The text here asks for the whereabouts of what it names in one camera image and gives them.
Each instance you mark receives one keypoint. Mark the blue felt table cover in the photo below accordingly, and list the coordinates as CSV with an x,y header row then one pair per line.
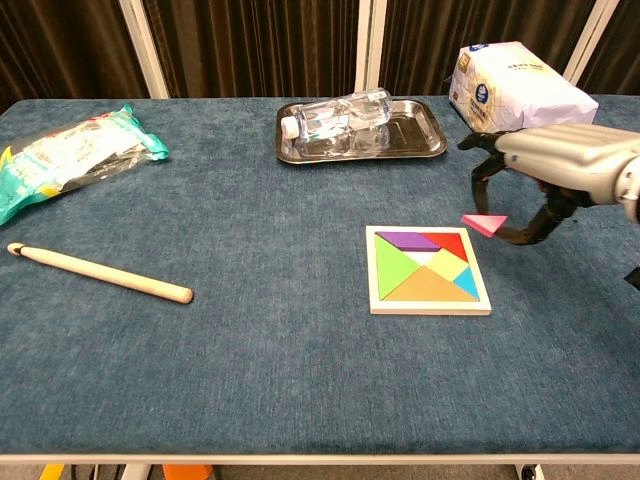
x,y
250,350

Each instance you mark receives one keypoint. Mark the wooden drumstick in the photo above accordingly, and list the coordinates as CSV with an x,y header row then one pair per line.
x,y
100,272

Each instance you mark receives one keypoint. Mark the colourful wooden tangram puzzle tray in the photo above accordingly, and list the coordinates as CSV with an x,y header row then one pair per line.
x,y
430,307

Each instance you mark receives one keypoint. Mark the white partition post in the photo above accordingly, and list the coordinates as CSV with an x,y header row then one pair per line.
x,y
370,45
145,50
590,40

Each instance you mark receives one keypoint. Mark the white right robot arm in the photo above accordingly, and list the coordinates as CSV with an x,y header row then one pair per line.
x,y
632,195

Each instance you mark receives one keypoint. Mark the brown pleated curtain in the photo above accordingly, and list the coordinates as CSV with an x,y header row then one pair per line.
x,y
60,50
250,45
425,40
625,45

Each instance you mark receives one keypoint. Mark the stainless steel tray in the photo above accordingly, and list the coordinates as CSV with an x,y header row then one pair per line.
x,y
415,135

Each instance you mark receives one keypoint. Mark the yellow floor tape strip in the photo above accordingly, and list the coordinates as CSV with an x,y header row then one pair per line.
x,y
52,472

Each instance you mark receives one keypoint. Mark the orange triangle tangram piece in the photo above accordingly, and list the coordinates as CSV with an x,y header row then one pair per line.
x,y
427,289

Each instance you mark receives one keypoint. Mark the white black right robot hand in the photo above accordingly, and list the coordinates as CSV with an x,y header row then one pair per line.
x,y
565,150

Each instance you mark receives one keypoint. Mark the red triangle tangram piece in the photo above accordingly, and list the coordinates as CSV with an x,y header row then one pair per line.
x,y
452,244

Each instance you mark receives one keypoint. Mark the purple parallelogram tangram piece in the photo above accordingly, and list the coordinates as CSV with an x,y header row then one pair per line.
x,y
407,241

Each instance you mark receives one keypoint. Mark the orange plastic object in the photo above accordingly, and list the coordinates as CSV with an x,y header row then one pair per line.
x,y
187,472

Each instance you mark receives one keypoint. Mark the yellow square tangram piece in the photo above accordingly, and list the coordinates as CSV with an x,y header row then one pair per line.
x,y
446,265

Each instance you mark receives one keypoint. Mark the pink triangle piece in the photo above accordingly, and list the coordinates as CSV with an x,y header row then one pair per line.
x,y
487,224

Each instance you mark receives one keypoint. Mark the white tissue paper pack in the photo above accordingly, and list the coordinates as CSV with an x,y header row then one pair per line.
x,y
520,90

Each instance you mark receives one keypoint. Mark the clear plastic water bottle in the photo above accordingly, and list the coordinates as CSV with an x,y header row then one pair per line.
x,y
340,117

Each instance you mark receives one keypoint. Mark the teal wet wipes pack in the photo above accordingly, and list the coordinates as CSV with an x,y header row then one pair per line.
x,y
75,155

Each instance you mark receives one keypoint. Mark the green triangle tangram piece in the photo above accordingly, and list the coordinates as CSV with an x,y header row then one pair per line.
x,y
395,270

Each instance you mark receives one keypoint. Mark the blue triangle tangram piece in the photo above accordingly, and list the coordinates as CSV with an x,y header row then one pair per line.
x,y
469,285

